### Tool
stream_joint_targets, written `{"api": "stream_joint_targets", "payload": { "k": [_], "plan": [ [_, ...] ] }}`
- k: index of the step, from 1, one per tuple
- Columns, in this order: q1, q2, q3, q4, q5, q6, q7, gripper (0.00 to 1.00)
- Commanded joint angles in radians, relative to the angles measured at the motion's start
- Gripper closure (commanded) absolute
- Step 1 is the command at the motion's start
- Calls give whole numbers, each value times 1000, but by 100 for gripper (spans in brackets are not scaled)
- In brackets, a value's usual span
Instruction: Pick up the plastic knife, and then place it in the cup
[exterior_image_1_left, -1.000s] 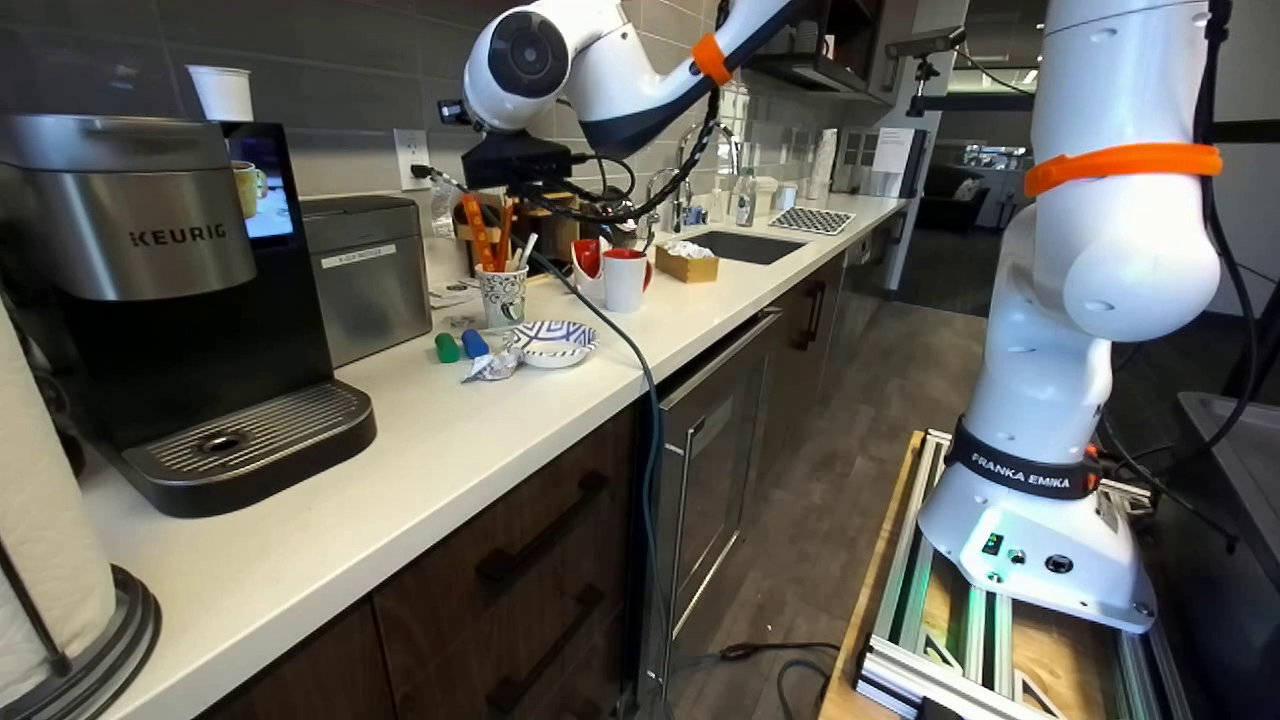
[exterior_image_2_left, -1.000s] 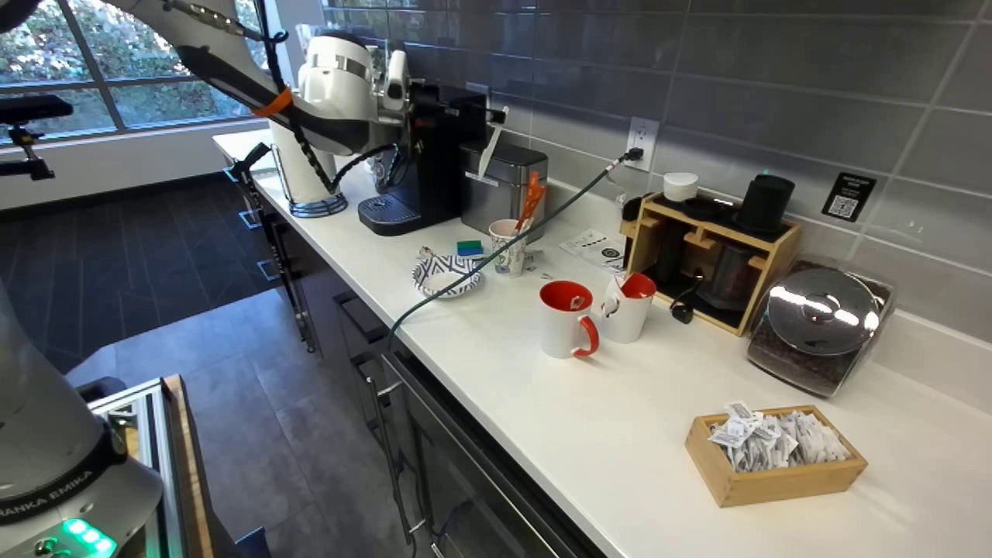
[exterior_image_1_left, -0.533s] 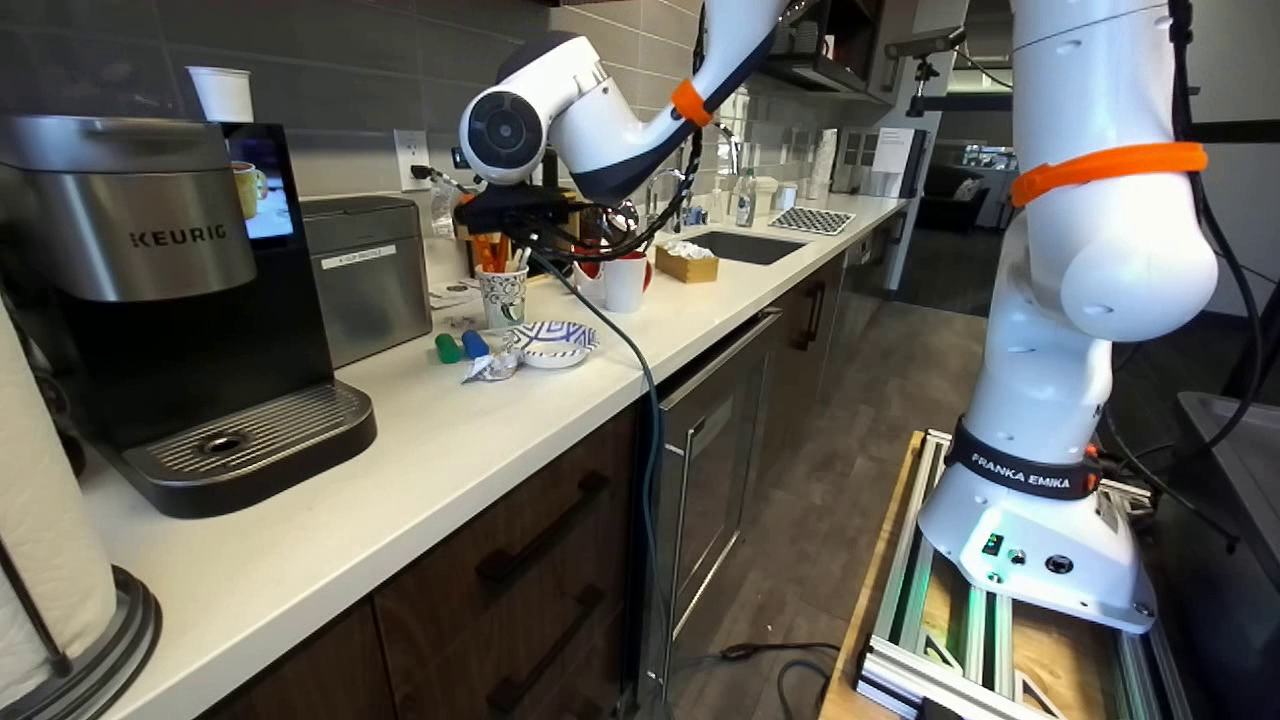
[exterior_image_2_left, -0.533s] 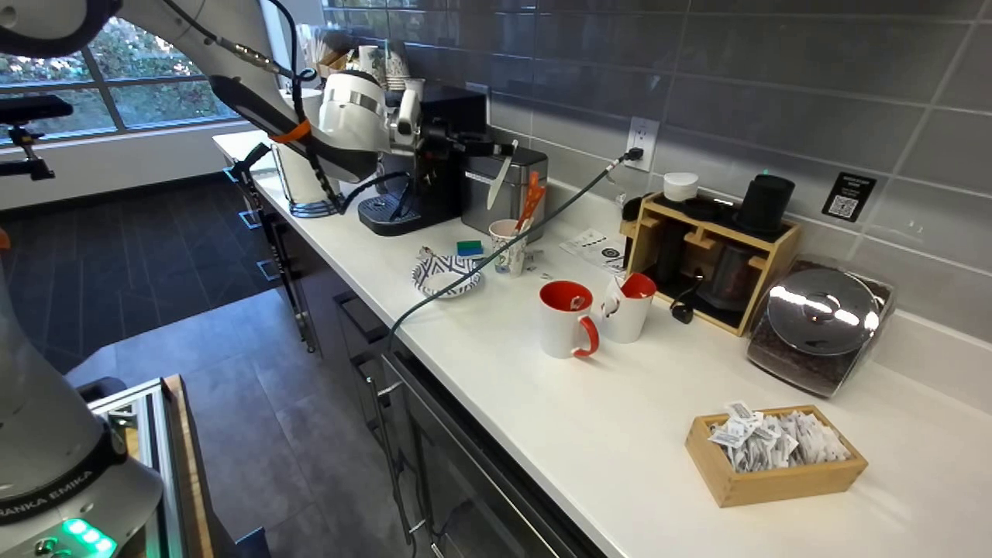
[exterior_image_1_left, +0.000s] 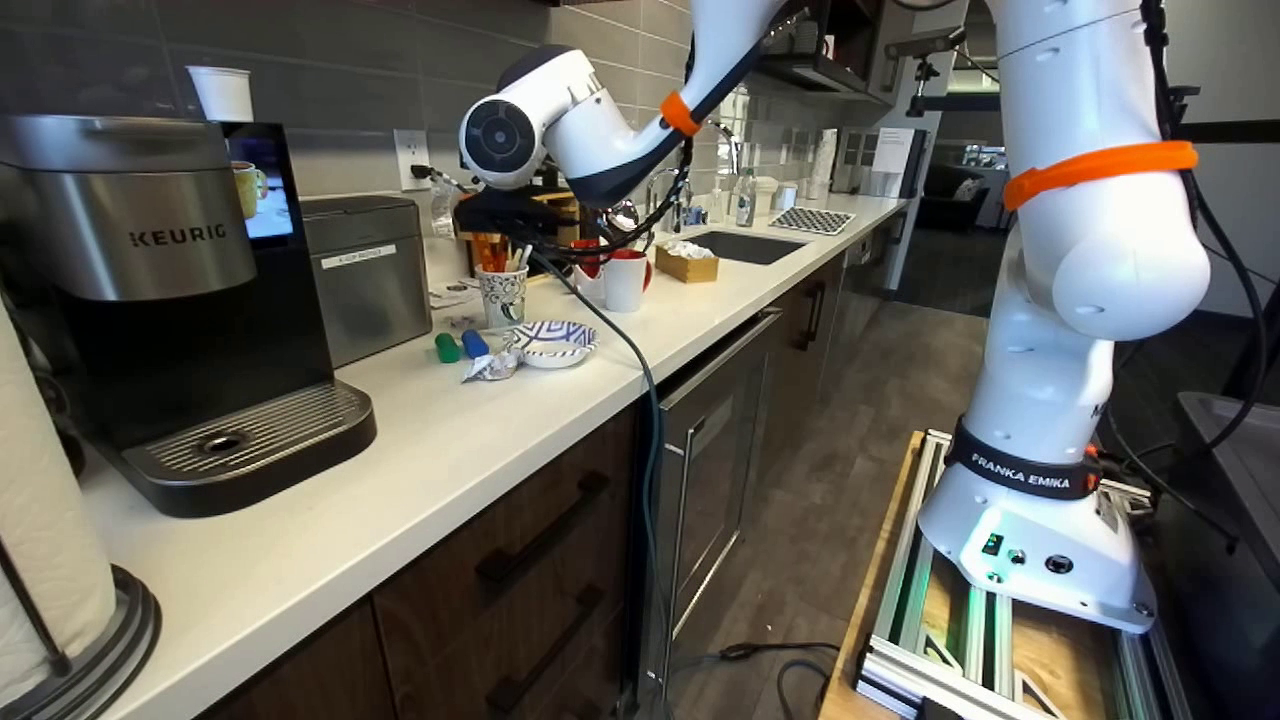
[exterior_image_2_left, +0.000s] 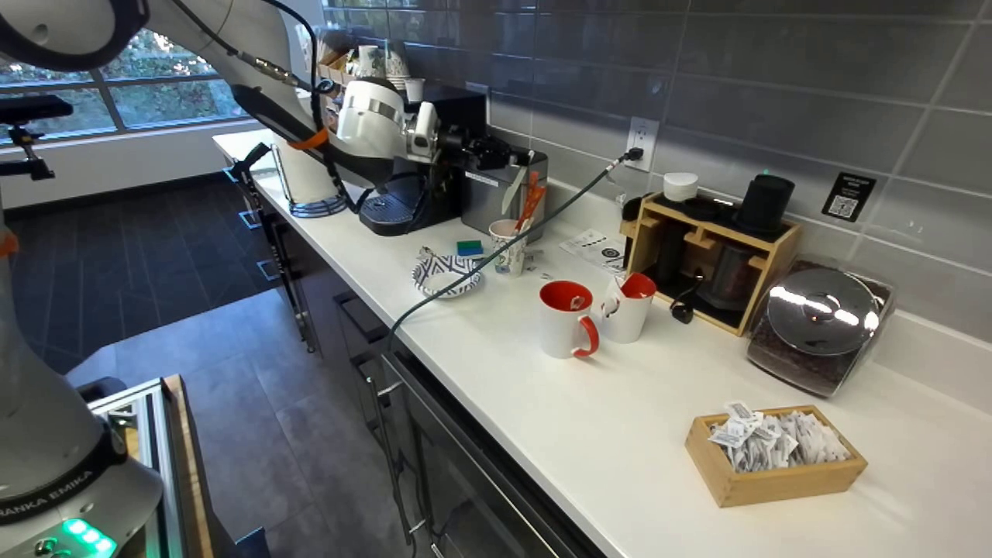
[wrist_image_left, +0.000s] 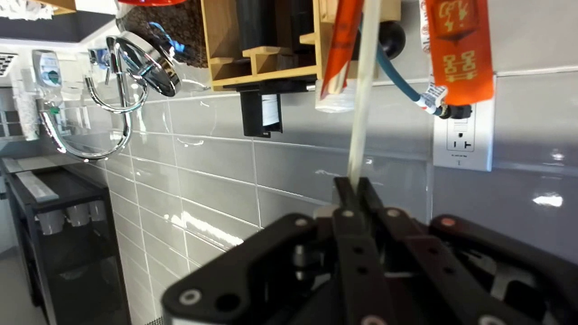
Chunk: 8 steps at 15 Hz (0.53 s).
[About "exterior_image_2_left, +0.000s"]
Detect white mug red interior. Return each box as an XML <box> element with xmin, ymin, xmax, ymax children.
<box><xmin>599</xmin><ymin>271</ymin><xmax>659</xmax><ymax>347</ymax></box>

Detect black QR code sign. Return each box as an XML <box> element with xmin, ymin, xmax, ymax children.
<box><xmin>821</xmin><ymin>171</ymin><xmax>882</xmax><ymax>226</ymax></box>

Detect black camera on tripod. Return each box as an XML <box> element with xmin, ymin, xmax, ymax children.
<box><xmin>0</xmin><ymin>93</ymin><xmax>77</xmax><ymax>184</ymax></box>

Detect black power cable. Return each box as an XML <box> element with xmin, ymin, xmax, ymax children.
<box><xmin>351</xmin><ymin>147</ymin><xmax>648</xmax><ymax>367</ymax></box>

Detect dark cabinet drawers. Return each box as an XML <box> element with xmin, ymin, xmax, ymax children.
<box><xmin>298</xmin><ymin>256</ymin><xmax>613</xmax><ymax>558</ymax></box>

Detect small white cup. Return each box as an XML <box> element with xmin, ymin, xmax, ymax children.
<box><xmin>659</xmin><ymin>171</ymin><xmax>705</xmax><ymax>207</ymax></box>

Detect white wall outlet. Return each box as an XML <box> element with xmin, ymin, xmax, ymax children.
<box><xmin>620</xmin><ymin>115</ymin><xmax>664</xmax><ymax>173</ymax></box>

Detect stainless steel toaster box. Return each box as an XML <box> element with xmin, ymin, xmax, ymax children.
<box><xmin>455</xmin><ymin>142</ymin><xmax>552</xmax><ymax>243</ymax></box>

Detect window with frame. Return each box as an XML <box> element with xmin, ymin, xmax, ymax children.
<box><xmin>0</xmin><ymin>28</ymin><xmax>251</xmax><ymax>147</ymax></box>

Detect pile of white sugar packets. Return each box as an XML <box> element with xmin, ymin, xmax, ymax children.
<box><xmin>708</xmin><ymin>400</ymin><xmax>852</xmax><ymax>474</ymax></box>

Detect white jug blue base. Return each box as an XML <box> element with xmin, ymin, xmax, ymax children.
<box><xmin>270</xmin><ymin>138</ymin><xmax>351</xmax><ymax>222</ymax></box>

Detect white mug red handle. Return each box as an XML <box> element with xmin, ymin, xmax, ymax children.
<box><xmin>533</xmin><ymin>276</ymin><xmax>605</xmax><ymax>363</ymax></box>

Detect orange plastic utensil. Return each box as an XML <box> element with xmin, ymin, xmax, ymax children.
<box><xmin>515</xmin><ymin>168</ymin><xmax>549</xmax><ymax>233</ymax></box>

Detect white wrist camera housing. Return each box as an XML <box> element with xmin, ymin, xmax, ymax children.
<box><xmin>334</xmin><ymin>72</ymin><xmax>442</xmax><ymax>163</ymax></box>

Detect paper packets on counter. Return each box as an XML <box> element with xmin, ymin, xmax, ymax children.
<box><xmin>566</xmin><ymin>226</ymin><xmax>628</xmax><ymax>276</ymax></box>

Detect aluminium frame stand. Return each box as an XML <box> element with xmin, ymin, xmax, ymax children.
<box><xmin>88</xmin><ymin>372</ymin><xmax>219</xmax><ymax>558</ymax></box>

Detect black stand leg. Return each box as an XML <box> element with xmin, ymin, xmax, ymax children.
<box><xmin>225</xmin><ymin>141</ymin><xmax>322</xmax><ymax>356</ymax></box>

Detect clear glass cup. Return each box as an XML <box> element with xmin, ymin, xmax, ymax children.
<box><xmin>483</xmin><ymin>213</ymin><xmax>542</xmax><ymax>279</ymax></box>

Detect dark glass jar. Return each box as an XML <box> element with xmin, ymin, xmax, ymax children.
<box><xmin>705</xmin><ymin>243</ymin><xmax>766</xmax><ymax>315</ymax></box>

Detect wooden packet box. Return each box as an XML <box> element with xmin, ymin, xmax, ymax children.
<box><xmin>682</xmin><ymin>400</ymin><xmax>871</xmax><ymax>512</ymax></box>

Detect black cylindrical canister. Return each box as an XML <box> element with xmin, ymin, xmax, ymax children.
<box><xmin>735</xmin><ymin>171</ymin><xmax>798</xmax><ymax>243</ymax></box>

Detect blue white patterned bowl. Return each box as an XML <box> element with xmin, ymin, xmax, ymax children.
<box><xmin>409</xmin><ymin>245</ymin><xmax>493</xmax><ymax>308</ymax></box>

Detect black coffee maker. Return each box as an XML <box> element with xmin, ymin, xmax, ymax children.
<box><xmin>355</xmin><ymin>83</ymin><xmax>490</xmax><ymax>238</ymax></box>

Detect wooden countertop organizer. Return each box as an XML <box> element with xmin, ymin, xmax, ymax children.
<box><xmin>616</xmin><ymin>192</ymin><xmax>805</xmax><ymax>337</ymax></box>

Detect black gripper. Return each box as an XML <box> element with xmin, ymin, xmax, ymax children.
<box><xmin>436</xmin><ymin>128</ymin><xmax>528</xmax><ymax>186</ymax></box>

